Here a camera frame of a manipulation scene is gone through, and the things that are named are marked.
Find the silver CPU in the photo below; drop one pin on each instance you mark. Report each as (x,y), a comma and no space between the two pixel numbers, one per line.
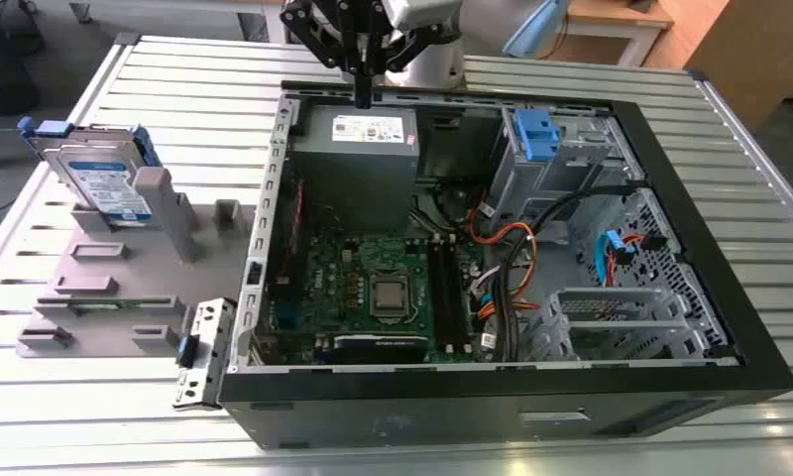
(391,296)

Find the black bin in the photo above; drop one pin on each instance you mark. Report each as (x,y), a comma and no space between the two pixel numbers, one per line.
(7,89)

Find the white desk frame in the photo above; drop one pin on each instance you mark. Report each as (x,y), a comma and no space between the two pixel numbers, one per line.
(274,27)

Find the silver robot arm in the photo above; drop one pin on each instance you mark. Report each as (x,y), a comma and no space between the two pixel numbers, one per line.
(436,64)

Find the metal optical drive cage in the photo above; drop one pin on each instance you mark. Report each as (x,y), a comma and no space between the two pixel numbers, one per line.
(548,178)

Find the wooden cabinet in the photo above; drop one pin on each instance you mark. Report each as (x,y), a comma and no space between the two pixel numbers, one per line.
(754,49)

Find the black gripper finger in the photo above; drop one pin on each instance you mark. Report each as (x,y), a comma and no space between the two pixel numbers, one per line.
(324,47)
(410,49)

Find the grey power supply unit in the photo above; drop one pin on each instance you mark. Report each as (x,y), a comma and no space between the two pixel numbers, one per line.
(358,188)

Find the CPU socket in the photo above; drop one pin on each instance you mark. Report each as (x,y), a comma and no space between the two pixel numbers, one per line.
(391,273)

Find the green motherboard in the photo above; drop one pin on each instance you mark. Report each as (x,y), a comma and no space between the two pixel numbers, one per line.
(331,297)

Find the grey parts rack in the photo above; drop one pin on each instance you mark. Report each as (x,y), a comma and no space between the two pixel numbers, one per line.
(145,277)

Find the black PC case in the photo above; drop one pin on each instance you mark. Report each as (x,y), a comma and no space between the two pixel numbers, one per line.
(436,411)

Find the blue drive cage latch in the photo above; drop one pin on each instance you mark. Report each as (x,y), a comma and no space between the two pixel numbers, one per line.
(535,134)

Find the hard disk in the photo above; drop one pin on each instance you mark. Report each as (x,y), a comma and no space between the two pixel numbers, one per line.
(103,188)

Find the black graphics card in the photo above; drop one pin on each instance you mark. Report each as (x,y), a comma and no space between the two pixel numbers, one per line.
(380,347)

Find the metal slot retainer bracket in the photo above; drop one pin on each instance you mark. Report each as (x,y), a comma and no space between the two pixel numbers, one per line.
(205,317)

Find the wooden desk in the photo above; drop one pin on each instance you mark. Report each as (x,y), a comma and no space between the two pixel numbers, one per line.
(615,17)

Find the black RAM slot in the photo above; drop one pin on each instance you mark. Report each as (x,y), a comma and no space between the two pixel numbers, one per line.
(456,297)
(439,297)

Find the green RAM stick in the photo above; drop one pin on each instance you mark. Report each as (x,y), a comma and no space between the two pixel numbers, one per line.
(125,302)

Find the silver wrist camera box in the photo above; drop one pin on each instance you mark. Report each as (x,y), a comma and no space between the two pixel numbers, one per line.
(423,12)

